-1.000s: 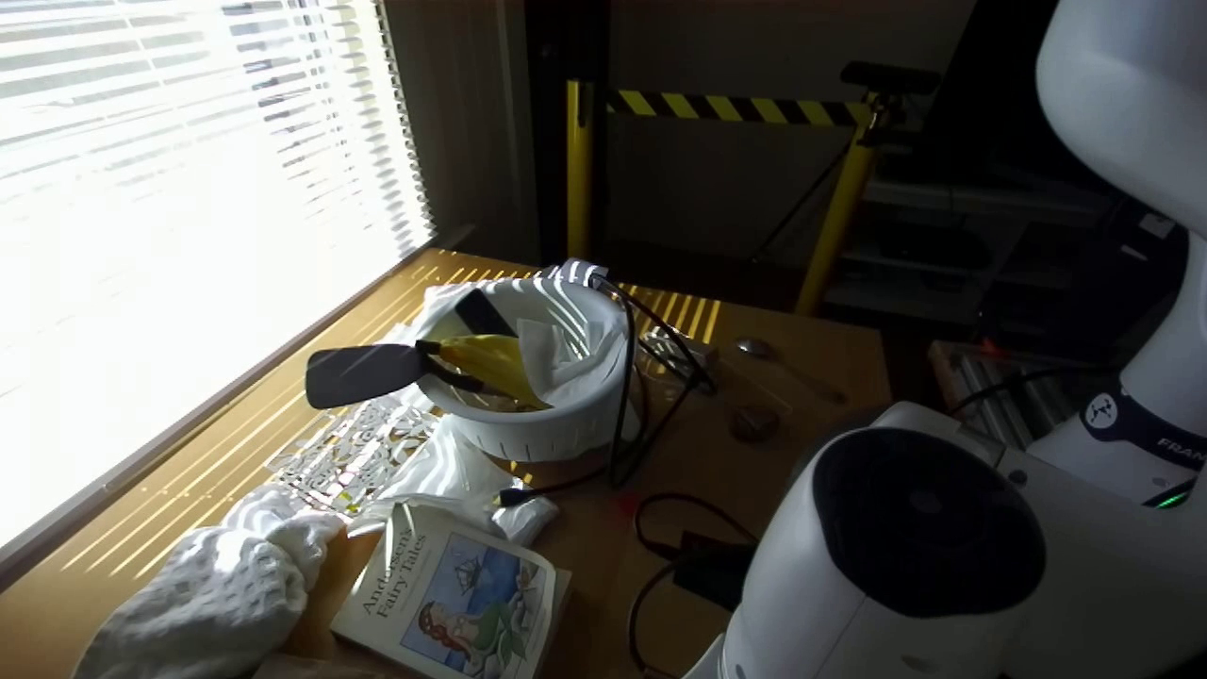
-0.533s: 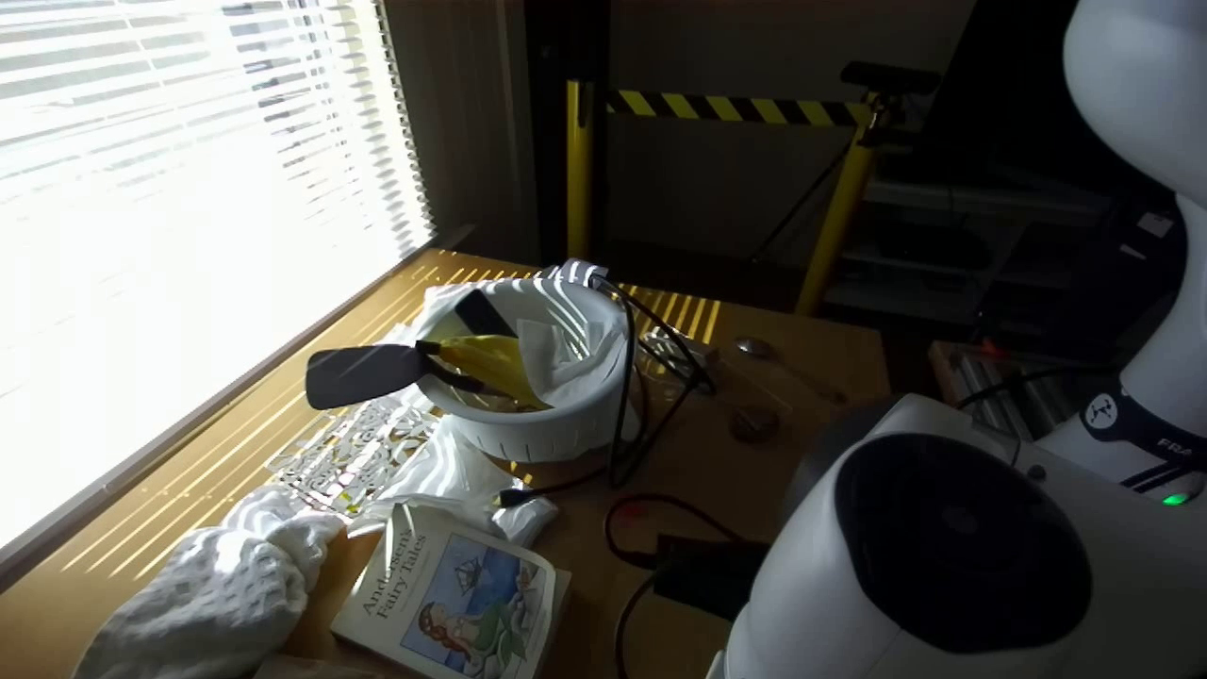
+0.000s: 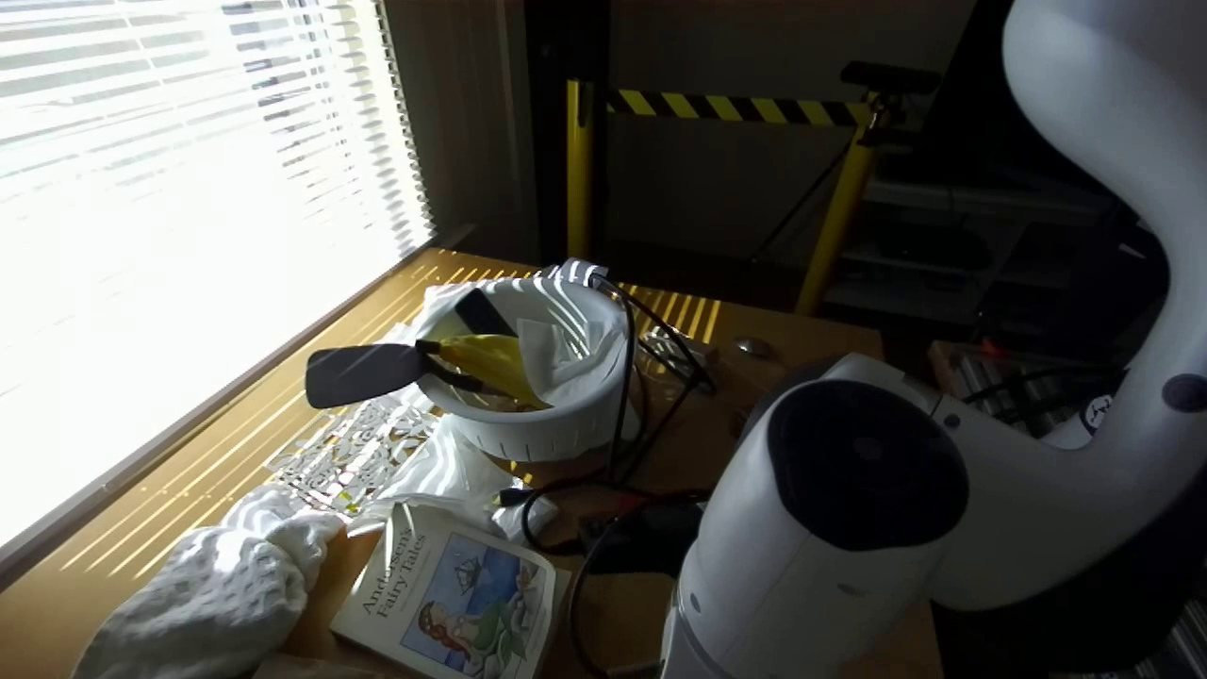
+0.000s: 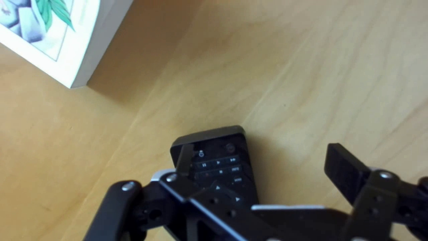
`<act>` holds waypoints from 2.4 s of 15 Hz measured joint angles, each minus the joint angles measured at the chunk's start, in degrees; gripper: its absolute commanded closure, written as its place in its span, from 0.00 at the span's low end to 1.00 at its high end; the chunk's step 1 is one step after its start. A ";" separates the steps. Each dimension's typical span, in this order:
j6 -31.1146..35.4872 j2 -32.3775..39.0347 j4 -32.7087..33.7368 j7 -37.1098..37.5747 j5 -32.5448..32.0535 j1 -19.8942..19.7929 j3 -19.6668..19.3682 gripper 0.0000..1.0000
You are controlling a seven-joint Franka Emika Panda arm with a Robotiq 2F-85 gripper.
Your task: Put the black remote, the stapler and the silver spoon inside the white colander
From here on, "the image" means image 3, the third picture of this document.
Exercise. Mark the silver spoon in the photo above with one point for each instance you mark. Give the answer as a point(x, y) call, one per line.
point(755, 349)

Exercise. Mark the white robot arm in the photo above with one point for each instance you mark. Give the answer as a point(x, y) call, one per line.
point(1044, 504)

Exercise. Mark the white colander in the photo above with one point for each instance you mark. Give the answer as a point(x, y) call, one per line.
point(541, 435)

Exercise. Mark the white crumpled cloth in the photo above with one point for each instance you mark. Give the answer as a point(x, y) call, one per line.
point(570, 324)

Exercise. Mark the yellow soft item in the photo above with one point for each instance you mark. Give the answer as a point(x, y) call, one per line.
point(497, 361)

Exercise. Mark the black flat rectangular item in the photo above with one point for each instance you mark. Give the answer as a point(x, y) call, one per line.
point(485, 312)

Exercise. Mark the white folded cloth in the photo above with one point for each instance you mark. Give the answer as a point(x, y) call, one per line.
point(464, 471)

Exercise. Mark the black spatula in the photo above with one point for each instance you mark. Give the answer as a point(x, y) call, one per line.
point(359, 375)

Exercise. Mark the yellow black striped bar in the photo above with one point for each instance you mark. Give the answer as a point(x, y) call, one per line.
point(729, 108)

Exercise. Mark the clear plastic bag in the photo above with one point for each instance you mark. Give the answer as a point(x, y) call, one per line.
point(359, 454)

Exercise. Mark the illustrated book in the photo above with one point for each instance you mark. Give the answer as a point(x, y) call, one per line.
point(464, 605)

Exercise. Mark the grey metal shelf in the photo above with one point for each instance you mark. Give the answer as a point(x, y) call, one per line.
point(981, 197)

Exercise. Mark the white textured towel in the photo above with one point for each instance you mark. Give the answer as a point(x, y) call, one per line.
point(214, 605)

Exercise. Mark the window blinds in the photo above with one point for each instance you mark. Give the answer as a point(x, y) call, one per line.
point(151, 190)

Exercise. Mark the yellow barrier post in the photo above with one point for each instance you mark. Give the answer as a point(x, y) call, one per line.
point(580, 176)
point(835, 214)

